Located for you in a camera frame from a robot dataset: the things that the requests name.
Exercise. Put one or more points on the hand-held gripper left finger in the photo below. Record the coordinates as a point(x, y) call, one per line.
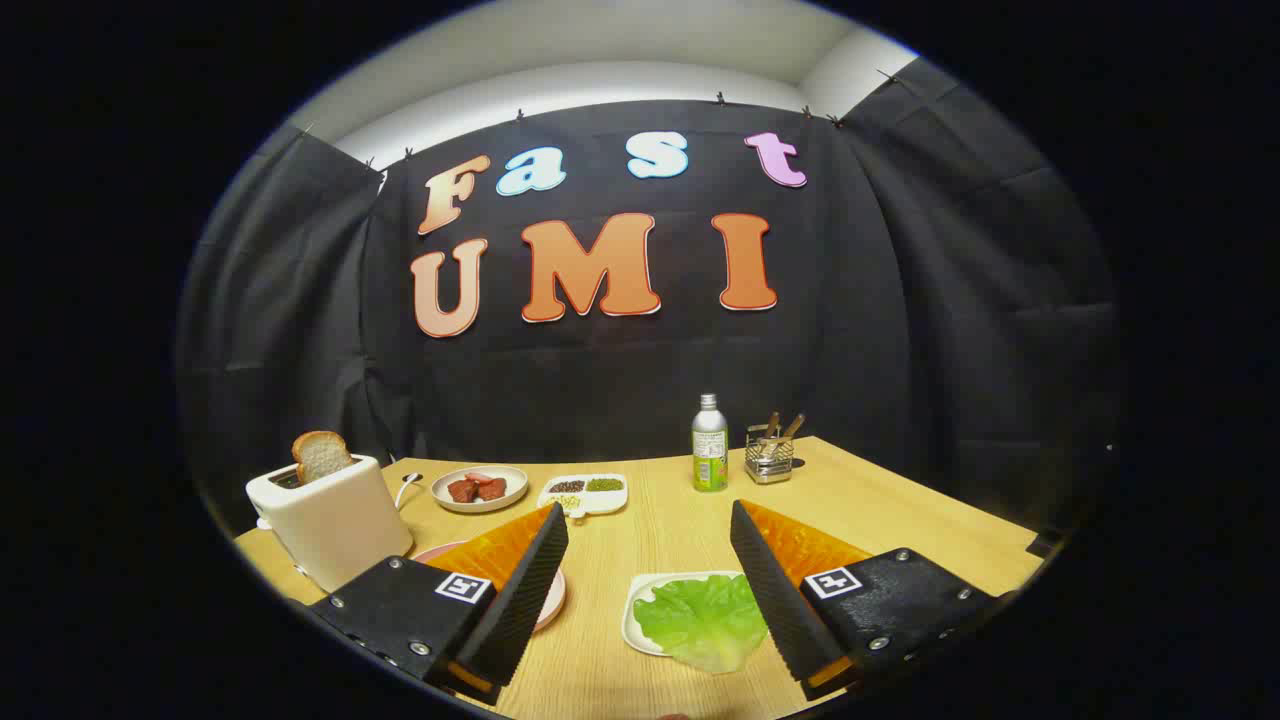
point(520, 600)

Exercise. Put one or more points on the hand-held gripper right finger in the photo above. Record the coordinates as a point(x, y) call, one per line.
point(775, 600)

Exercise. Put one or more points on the green lettuce leaf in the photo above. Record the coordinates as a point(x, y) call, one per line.
point(700, 620)

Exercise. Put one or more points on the white bread slice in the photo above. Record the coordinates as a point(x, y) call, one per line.
point(322, 458)

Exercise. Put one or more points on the pink round plate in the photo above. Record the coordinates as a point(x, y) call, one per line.
point(552, 600)

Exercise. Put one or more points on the beige round plate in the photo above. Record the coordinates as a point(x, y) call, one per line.
point(500, 504)

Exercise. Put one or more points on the pile of yellow beans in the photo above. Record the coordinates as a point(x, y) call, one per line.
point(565, 501)

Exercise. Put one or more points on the red-brown meat piece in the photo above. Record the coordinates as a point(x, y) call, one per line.
point(492, 488)
point(462, 491)

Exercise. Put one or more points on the white square plate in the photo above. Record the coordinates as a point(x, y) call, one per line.
point(640, 600)

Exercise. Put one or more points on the pile of dark beans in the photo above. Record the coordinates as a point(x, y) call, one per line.
point(567, 486)

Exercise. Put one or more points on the white divided dish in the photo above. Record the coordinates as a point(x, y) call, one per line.
point(603, 501)

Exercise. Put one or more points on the pile of green beans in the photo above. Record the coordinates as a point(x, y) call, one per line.
point(604, 484)

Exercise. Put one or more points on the silver bottle with green label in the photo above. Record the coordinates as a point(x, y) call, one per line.
point(710, 450)

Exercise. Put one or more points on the white toaster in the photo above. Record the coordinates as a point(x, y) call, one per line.
point(330, 520)

